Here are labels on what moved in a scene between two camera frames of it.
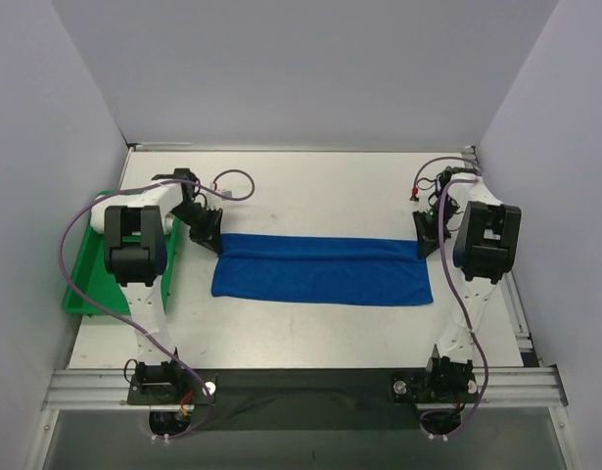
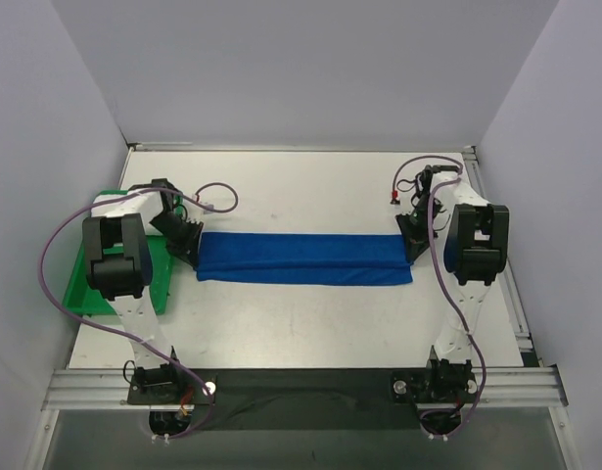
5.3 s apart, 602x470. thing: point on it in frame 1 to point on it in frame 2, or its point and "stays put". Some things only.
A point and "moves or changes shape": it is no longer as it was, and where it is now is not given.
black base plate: [303, 399] stays put
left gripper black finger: [210, 238] to [187, 249]
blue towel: [320, 269] moves or changes shape
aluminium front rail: [109, 389] stays put
